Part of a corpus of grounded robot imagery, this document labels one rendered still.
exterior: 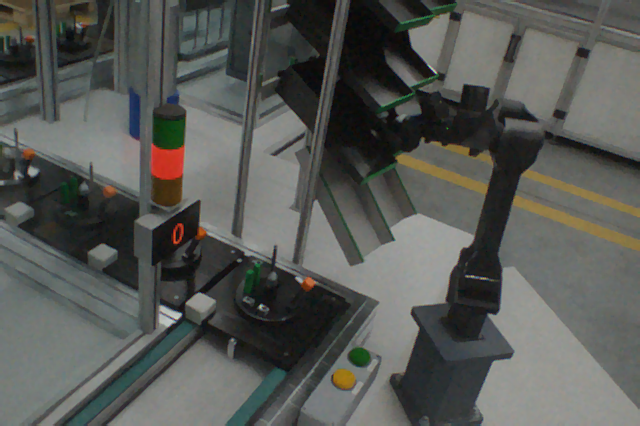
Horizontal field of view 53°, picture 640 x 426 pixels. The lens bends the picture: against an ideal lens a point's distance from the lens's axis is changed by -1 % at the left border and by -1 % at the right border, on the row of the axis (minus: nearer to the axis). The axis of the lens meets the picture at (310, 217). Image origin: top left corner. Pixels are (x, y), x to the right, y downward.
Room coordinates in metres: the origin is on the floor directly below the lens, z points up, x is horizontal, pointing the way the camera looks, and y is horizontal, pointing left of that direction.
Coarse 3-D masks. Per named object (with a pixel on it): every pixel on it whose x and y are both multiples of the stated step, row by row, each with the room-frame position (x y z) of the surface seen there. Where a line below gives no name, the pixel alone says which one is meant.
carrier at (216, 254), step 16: (208, 240) 1.18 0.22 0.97; (176, 256) 1.07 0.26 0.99; (192, 256) 1.08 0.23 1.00; (208, 256) 1.12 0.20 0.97; (224, 256) 1.13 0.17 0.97; (240, 256) 1.15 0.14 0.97; (176, 272) 1.04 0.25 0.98; (192, 272) 1.06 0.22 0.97; (208, 272) 1.07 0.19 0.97; (224, 272) 1.09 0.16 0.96; (160, 288) 0.99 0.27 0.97; (176, 288) 1.00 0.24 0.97; (192, 288) 1.01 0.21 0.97; (176, 304) 0.95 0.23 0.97
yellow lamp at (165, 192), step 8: (152, 176) 0.85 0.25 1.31; (152, 184) 0.85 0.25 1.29; (160, 184) 0.85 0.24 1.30; (168, 184) 0.85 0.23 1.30; (176, 184) 0.86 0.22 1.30; (152, 192) 0.85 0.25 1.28; (160, 192) 0.85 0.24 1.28; (168, 192) 0.85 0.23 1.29; (176, 192) 0.86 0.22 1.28; (152, 200) 0.85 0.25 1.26; (160, 200) 0.85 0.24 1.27; (168, 200) 0.85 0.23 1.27; (176, 200) 0.86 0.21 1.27
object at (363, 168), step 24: (288, 72) 1.28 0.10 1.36; (312, 72) 1.38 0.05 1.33; (288, 96) 1.28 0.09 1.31; (312, 96) 1.24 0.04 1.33; (336, 96) 1.36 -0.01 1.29; (312, 120) 1.24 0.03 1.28; (336, 120) 1.31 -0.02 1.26; (360, 120) 1.32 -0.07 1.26; (336, 144) 1.20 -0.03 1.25; (360, 144) 1.28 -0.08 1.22; (360, 168) 1.21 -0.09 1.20; (384, 168) 1.22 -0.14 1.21
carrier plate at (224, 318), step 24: (240, 264) 1.11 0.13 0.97; (264, 264) 1.13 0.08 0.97; (216, 288) 1.02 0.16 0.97; (312, 288) 1.08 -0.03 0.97; (216, 312) 0.95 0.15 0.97; (312, 312) 1.00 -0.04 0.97; (336, 312) 1.02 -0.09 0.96; (240, 336) 0.89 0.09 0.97; (264, 336) 0.91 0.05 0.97; (288, 336) 0.92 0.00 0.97; (312, 336) 0.93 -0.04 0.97; (288, 360) 0.85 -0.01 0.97
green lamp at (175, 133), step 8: (160, 120) 0.85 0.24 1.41; (168, 120) 0.85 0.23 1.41; (176, 120) 0.85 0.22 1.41; (184, 120) 0.87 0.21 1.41; (160, 128) 0.85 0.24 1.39; (168, 128) 0.85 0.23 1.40; (176, 128) 0.85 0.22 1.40; (184, 128) 0.87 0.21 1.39; (152, 136) 0.86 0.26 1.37; (160, 136) 0.85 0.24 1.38; (168, 136) 0.85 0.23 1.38; (176, 136) 0.85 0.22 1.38; (184, 136) 0.87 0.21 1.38; (160, 144) 0.85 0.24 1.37; (168, 144) 0.85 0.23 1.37; (176, 144) 0.85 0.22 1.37; (184, 144) 0.87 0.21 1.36
